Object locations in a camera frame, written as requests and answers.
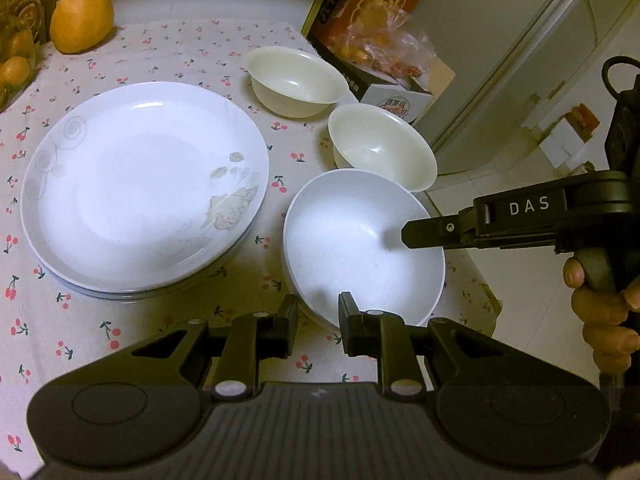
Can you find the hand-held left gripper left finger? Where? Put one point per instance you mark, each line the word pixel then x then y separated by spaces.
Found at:
pixel 287 322

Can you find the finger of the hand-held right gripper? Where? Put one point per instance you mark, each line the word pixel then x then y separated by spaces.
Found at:
pixel 435 230

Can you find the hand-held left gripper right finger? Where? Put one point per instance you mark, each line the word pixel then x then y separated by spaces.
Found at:
pixel 347 322

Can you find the white deep plate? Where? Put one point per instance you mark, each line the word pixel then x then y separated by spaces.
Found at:
pixel 306 306
pixel 350 240

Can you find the white plate with grey roses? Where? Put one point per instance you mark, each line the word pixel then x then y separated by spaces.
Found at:
pixel 135 180

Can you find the person's right hand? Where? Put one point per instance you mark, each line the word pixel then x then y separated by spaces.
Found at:
pixel 600 310

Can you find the small white box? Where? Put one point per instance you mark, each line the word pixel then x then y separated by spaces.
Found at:
pixel 565 146

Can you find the cream white bowl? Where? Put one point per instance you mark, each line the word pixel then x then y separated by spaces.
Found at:
pixel 380 145
pixel 295 75

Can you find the cherry print tablecloth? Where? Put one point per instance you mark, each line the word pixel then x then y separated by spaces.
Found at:
pixel 150 330

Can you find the clear plastic bag of fruit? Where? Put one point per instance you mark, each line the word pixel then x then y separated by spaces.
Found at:
pixel 380 50

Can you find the white refrigerator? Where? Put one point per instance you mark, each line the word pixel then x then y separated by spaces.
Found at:
pixel 525 35

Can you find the glass jar of small citrus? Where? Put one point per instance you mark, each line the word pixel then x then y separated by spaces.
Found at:
pixel 14 72

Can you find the large orange citrus fruit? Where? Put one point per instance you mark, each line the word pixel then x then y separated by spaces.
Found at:
pixel 80 15

